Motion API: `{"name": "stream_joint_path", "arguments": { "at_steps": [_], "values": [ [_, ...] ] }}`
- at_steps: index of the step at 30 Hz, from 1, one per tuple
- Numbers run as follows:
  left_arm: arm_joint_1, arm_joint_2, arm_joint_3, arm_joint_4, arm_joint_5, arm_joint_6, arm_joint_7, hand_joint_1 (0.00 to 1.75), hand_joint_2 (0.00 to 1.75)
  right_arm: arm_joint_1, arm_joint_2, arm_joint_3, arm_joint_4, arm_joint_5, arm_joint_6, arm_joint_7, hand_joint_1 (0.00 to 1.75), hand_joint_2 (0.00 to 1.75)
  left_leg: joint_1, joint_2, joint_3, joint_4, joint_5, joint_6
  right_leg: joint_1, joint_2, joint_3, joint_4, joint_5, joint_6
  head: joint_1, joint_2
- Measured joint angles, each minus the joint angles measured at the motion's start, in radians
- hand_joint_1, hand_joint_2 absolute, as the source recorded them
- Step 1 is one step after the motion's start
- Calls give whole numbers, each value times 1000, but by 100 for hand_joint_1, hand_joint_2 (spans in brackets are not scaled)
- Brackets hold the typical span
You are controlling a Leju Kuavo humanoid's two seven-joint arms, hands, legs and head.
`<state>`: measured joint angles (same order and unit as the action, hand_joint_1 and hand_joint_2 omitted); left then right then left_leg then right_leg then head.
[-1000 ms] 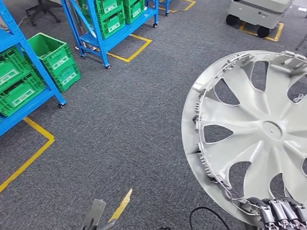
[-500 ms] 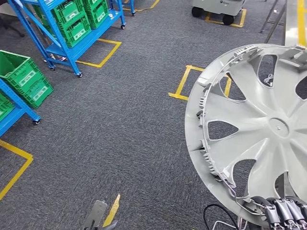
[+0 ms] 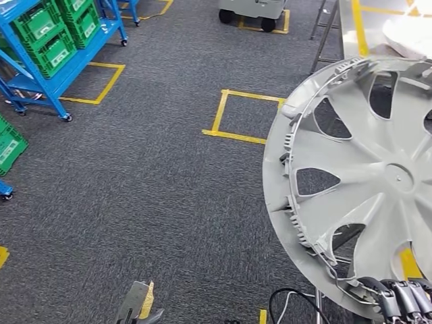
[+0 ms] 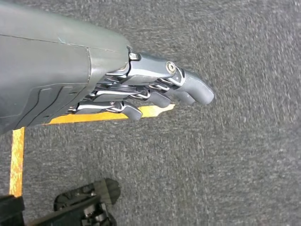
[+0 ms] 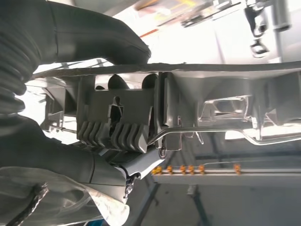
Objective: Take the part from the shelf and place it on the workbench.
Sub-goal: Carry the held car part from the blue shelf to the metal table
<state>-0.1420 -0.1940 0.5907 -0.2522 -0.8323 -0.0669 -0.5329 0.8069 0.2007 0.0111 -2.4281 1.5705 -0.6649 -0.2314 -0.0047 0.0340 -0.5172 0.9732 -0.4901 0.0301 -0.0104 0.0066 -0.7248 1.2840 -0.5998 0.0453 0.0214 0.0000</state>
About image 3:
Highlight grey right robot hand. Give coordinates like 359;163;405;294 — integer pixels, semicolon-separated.
358;276;432;324

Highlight silver plastic wheel hubcap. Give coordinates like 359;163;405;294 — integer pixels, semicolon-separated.
262;55;432;321

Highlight steel workbench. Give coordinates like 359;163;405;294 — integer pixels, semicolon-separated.
310;0;432;75

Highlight blue metal shelf rack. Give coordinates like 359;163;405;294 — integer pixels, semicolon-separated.
98;0;140;27
0;178;14;202
0;0;129;122

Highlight white cart black wheels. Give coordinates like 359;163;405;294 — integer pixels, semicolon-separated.
218;0;289;33

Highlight green plastic crate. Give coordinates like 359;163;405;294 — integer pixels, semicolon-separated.
69;9;101;49
12;0;65;48
56;0;93;19
0;113;29;178
29;28;78;80

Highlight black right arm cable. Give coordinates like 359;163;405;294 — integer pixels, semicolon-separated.
268;288;329;324

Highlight white floor cable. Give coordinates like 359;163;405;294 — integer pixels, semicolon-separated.
276;290;318;324

